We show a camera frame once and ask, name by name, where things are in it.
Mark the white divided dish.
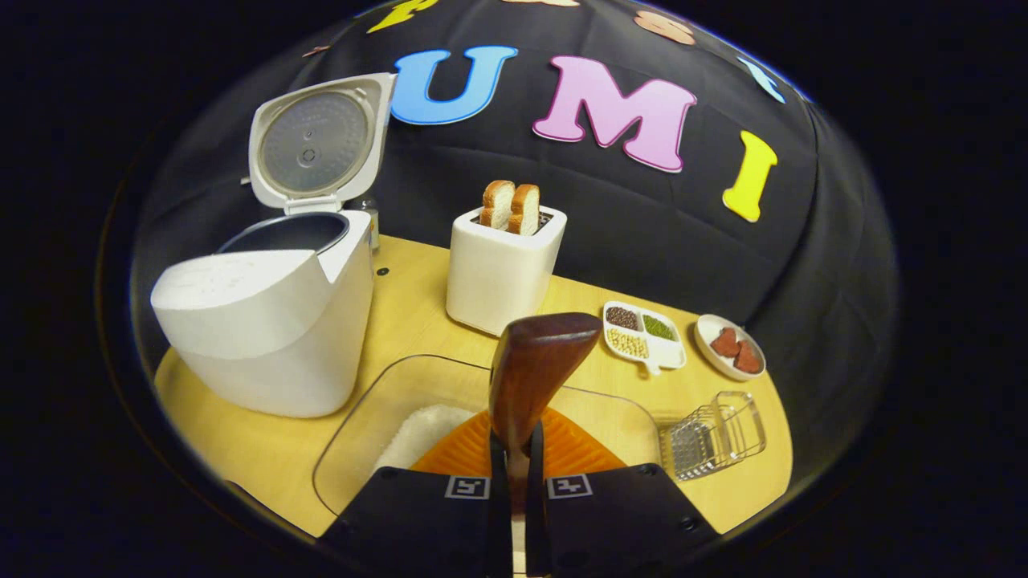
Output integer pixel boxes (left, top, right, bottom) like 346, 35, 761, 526
602, 300, 688, 376

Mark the bread slice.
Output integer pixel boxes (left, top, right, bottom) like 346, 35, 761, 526
508, 184, 542, 237
480, 180, 516, 231

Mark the brown wooden spoon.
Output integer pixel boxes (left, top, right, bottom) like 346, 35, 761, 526
488, 312, 603, 576

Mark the white round plate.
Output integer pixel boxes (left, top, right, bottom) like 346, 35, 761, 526
694, 313, 767, 381

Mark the white toaster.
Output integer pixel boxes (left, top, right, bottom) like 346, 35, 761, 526
446, 206, 568, 336

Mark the clear wire chopstick holder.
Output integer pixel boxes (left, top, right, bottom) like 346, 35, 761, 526
659, 391, 767, 481

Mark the white rice cooker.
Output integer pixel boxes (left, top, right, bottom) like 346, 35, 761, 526
150, 72, 398, 419

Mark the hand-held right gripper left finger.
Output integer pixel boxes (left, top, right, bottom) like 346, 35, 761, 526
317, 409, 513, 578

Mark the clear plastic rice box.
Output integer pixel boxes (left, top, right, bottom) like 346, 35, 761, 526
312, 354, 663, 516

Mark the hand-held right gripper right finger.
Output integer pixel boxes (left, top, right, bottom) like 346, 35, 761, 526
526, 405, 721, 578

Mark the black backdrop cloth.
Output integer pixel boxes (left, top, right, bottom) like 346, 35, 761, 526
133, 0, 899, 482

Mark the white rice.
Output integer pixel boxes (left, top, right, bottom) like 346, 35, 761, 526
371, 404, 479, 474

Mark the yellow beans pile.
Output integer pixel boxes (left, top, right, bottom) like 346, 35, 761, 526
606, 328, 650, 360

